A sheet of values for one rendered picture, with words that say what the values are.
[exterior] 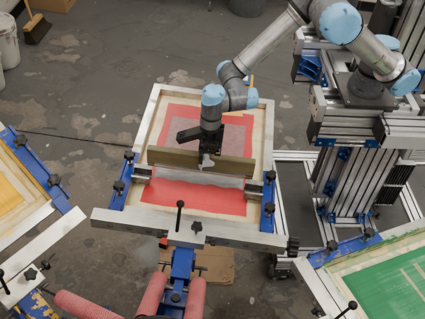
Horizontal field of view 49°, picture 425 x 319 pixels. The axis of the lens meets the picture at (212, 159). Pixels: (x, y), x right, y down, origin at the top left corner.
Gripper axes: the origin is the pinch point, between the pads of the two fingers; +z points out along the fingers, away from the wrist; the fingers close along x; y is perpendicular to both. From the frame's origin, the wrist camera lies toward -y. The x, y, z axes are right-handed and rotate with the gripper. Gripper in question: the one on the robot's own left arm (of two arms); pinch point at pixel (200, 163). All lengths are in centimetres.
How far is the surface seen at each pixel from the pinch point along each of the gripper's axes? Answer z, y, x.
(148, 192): 13.4, -18.5, -6.7
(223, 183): 12.9, 9.9, 3.1
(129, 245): 109, -39, 29
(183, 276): 4.9, 0.9, -45.7
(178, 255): 4.9, -2.1, -38.2
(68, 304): -6, -28, -65
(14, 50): 94, -168, 184
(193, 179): 13.1, -2.2, 3.1
